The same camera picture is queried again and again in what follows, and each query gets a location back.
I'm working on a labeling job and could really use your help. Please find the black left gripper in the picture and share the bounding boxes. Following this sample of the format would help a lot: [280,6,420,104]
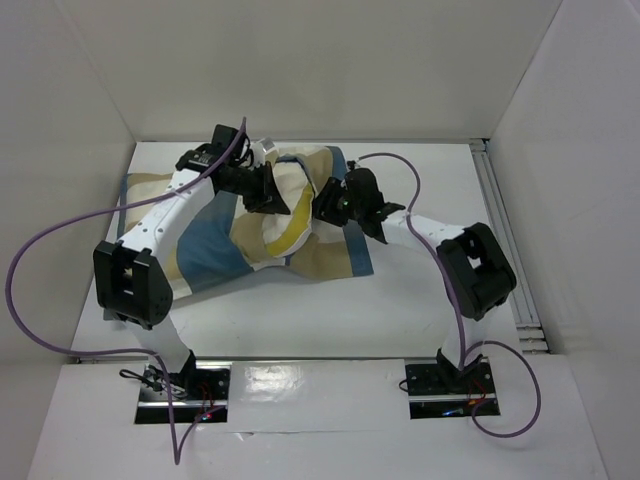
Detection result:
[222,161,290,217]

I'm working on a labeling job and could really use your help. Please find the cream and yellow pillow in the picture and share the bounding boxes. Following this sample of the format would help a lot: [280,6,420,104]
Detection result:
[238,158,321,269]

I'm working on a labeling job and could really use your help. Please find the blue beige patchwork pillowcase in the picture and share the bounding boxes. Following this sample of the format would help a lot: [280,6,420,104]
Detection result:
[93,134,373,330]

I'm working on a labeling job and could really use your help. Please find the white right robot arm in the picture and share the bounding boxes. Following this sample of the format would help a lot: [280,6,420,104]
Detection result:
[313,168,517,392]

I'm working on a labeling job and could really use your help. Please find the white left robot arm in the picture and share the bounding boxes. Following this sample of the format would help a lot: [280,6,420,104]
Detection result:
[93,125,290,399]

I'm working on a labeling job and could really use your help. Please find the aluminium rail front edge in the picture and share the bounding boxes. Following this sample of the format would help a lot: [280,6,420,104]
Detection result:
[68,354,436,364]

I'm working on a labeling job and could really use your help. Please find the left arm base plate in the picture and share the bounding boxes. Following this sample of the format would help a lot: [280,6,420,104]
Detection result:
[119,365,231,425]

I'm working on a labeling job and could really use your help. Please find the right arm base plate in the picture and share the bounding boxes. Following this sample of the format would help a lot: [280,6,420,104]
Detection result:
[398,359,501,420]

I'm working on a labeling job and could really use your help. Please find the aluminium rail right side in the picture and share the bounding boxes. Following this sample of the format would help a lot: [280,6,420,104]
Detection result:
[470,139,551,356]

